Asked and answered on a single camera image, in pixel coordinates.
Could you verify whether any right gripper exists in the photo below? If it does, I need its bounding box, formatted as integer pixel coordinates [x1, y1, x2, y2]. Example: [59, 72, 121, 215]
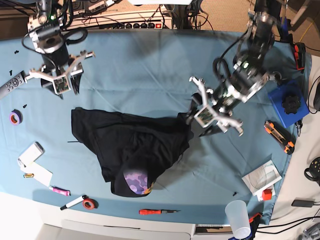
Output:
[25, 50, 96, 95]

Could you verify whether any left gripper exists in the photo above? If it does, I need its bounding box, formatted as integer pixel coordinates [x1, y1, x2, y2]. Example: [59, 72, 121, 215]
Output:
[185, 76, 244, 137]

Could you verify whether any black t-shirt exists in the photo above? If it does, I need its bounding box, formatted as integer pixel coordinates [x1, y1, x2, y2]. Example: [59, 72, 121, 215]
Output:
[71, 107, 193, 198]

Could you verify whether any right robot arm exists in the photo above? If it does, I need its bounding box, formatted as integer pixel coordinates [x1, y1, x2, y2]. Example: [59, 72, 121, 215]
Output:
[25, 0, 95, 97]

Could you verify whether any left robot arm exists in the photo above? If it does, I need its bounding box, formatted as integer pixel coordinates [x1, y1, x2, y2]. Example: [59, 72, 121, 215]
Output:
[186, 0, 282, 137]

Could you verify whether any grey remote control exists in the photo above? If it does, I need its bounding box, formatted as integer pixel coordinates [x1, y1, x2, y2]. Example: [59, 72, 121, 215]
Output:
[0, 71, 27, 99]

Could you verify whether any purple tape roll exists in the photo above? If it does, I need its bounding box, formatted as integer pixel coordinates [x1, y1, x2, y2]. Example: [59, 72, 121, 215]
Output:
[9, 109, 23, 126]

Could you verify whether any white power bank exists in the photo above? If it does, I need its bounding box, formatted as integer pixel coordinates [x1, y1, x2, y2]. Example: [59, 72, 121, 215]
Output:
[17, 141, 45, 168]

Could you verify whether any light blue table cloth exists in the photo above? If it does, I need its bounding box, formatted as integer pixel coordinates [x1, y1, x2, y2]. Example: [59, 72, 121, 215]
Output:
[0, 27, 313, 226]

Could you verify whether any blue box with knob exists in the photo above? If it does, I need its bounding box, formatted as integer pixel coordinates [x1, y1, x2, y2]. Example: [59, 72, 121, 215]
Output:
[268, 80, 310, 128]

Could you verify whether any orange black utility knife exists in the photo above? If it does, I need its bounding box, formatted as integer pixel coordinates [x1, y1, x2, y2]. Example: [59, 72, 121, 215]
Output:
[264, 120, 295, 155]

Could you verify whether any white paper card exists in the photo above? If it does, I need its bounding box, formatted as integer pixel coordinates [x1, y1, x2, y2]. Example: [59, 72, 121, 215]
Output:
[20, 162, 53, 187]

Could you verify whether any small red cube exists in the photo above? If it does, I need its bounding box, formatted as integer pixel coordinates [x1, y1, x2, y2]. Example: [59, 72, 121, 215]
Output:
[262, 189, 273, 201]

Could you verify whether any gold AA battery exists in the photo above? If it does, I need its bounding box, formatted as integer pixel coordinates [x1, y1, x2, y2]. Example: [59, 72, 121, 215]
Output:
[23, 173, 35, 178]

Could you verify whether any translucent plastic cup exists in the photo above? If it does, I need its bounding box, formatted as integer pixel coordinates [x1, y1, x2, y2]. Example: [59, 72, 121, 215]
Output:
[224, 200, 252, 240]

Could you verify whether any white power strip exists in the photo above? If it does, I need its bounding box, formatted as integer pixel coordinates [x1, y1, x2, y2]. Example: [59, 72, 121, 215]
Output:
[69, 8, 176, 30]

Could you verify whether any pink tube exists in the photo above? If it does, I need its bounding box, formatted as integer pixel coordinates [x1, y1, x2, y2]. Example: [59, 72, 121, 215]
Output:
[48, 186, 71, 196]

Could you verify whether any orange black tool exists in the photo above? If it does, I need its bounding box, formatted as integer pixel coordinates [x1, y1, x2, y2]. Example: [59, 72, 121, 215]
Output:
[294, 42, 306, 71]

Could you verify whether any white marker pen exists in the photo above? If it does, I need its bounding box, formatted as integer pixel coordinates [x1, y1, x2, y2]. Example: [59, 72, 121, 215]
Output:
[60, 195, 88, 211]

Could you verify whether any blue clamp tool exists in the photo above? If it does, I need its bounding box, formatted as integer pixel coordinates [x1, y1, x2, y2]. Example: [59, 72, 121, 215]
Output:
[277, 17, 293, 44]

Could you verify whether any red tape roll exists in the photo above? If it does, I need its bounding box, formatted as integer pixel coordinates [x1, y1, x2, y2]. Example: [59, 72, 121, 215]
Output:
[82, 198, 98, 210]

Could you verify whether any black power adapter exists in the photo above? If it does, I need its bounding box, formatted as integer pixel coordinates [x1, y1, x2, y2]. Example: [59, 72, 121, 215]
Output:
[291, 199, 315, 208]

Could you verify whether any black zip tie on ledge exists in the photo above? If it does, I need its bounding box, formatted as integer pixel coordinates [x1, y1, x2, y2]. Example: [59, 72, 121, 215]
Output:
[103, 225, 141, 230]

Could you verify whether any red handled screwdriver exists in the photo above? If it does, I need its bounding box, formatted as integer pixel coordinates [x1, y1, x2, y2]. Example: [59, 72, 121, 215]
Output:
[139, 209, 179, 216]

